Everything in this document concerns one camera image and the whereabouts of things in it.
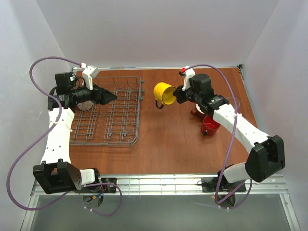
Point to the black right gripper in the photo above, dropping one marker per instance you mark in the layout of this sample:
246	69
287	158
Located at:
180	94

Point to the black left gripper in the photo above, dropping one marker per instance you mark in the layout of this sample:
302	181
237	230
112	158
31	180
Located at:
97	94

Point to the pink ghost pattern cup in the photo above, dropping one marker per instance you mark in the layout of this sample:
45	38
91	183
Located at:
85	106

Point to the red floral mug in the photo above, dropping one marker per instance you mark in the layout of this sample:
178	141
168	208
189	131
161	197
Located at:
197	112

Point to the yellow cup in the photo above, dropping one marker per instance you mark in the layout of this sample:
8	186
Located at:
163	94

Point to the grey wire dish rack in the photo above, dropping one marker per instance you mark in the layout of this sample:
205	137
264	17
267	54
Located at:
114	124

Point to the plain red mug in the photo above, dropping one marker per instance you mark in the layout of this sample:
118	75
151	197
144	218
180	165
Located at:
209	127

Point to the clear glass cup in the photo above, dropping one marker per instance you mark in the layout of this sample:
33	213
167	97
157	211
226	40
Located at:
235	103

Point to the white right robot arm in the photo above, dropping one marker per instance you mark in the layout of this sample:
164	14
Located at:
266	153

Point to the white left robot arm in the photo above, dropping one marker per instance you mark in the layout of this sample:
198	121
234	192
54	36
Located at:
55	173

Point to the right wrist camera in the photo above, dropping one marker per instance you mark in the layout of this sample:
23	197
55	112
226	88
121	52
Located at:
187	73

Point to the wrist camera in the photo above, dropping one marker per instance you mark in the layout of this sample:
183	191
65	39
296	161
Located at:
187	73
89	73

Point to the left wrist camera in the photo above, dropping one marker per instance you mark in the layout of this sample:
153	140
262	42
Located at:
89	73

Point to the aluminium mounting rail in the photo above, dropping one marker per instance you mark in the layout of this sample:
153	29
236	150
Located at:
186	184

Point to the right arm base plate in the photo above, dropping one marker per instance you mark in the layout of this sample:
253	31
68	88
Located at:
209	184

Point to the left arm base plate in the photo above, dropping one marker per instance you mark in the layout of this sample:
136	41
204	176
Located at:
100	188

